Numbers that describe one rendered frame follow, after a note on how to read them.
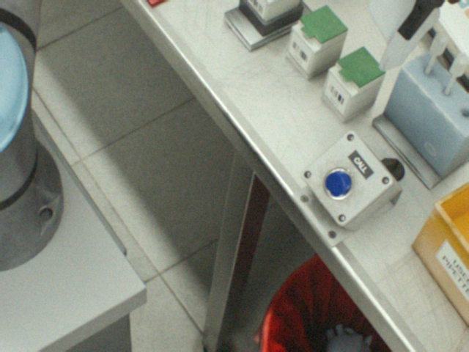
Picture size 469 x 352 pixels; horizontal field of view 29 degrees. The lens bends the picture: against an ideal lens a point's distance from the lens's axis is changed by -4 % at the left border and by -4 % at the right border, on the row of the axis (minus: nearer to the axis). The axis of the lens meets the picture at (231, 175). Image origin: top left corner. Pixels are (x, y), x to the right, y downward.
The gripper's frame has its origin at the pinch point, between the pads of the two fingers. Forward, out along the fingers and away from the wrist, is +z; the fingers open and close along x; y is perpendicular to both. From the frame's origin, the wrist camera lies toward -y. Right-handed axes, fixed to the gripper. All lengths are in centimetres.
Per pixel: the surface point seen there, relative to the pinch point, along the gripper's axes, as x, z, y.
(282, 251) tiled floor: -12, 103, 19
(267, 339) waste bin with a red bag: 15, 59, -3
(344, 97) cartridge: 6.2, 11.0, 4.7
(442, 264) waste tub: 10.1, 11.5, -15.7
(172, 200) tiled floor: -1, 103, 40
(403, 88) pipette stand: 2.0, 7.6, 0.7
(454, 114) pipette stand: 1.1, 5.1, -5.4
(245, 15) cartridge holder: 7.0, 13.4, 20.3
